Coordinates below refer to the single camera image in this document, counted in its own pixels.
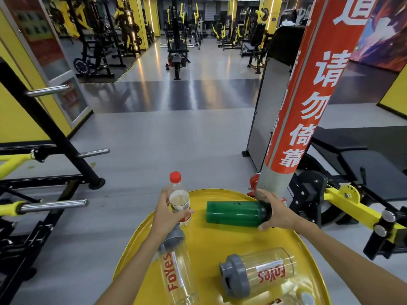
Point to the black weight plate rack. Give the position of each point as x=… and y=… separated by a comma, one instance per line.
x=47, y=130

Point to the yellow black machine frame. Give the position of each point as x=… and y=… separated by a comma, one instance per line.
x=359, y=206

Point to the person's left hand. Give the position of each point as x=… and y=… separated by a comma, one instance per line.
x=163, y=219

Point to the yellow round metal tray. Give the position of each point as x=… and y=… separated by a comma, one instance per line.
x=213, y=241

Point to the colourful wall mural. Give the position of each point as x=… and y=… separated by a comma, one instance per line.
x=383, y=31

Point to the person's left forearm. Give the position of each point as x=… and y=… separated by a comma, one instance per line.
x=136, y=269

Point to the grey pillar with red banner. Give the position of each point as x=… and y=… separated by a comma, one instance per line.
x=313, y=92

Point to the black weight plate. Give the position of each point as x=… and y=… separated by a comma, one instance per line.
x=81, y=66

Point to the black padded gym bench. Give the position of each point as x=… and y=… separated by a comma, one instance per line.
x=372, y=168

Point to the person's right hand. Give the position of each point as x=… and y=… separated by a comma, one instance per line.
x=281, y=214

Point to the clear shaker bottle grey lid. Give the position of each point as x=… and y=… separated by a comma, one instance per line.
x=257, y=271
x=176, y=273

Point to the small clear bottle red cap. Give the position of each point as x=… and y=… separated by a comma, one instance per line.
x=179, y=200

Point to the grey upright panel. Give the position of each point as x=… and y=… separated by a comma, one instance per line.
x=267, y=107

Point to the person's right thumb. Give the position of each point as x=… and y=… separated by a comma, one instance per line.
x=266, y=224

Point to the red object behind pillar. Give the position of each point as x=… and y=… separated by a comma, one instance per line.
x=254, y=184

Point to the person's right forearm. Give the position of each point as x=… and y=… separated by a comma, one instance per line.
x=346, y=260

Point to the black squat rack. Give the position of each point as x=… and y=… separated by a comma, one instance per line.
x=95, y=38

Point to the person's left thumb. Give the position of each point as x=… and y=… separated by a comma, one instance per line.
x=183, y=214

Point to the black yellow gym machine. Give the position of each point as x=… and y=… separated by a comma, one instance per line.
x=257, y=44

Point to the green shaker bottle black lid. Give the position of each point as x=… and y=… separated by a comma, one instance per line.
x=233, y=213

